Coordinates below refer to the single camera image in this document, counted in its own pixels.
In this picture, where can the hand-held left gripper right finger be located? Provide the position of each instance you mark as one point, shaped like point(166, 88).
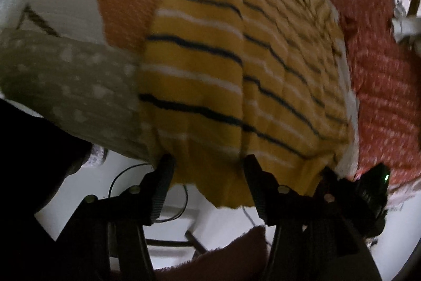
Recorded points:
point(260, 190)

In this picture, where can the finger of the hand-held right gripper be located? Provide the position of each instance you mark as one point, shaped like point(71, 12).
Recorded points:
point(334, 178)

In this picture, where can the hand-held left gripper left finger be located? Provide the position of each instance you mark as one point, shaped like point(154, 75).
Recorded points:
point(161, 184)

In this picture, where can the yellow striped knit shirt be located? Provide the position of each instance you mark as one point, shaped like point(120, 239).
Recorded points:
point(197, 96)

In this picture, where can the grey speckled cloth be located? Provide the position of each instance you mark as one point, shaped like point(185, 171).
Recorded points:
point(96, 157)

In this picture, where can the red fluffy rug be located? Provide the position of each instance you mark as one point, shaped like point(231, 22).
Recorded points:
point(230, 256)

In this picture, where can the patchwork quilt blanket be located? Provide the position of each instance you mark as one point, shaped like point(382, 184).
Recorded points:
point(65, 80)

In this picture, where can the wooden chair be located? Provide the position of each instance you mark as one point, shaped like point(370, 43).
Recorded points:
point(409, 1)

